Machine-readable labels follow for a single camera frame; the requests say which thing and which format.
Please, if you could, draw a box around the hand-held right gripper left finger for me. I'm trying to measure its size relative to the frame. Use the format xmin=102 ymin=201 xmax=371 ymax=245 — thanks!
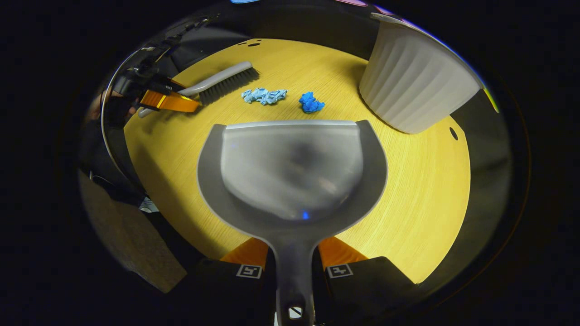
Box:
xmin=193 ymin=237 xmax=278 ymax=317

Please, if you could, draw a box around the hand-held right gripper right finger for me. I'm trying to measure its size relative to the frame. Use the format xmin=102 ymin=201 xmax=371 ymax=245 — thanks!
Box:
xmin=312 ymin=235 xmax=421 ymax=318

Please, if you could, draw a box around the light blue paper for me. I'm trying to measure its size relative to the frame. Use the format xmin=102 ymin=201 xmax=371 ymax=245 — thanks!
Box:
xmin=241 ymin=87 xmax=288 ymax=106

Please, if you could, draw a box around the grey dustpan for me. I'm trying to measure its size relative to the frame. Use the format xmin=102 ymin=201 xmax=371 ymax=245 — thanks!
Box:
xmin=196 ymin=119 xmax=389 ymax=326

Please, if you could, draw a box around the deep blue paper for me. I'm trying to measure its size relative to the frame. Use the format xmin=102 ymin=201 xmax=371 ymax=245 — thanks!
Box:
xmin=299 ymin=91 xmax=325 ymax=114

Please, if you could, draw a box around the white ribbed garbage bin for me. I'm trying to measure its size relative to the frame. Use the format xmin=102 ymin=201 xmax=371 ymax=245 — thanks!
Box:
xmin=359 ymin=13 xmax=483 ymax=134

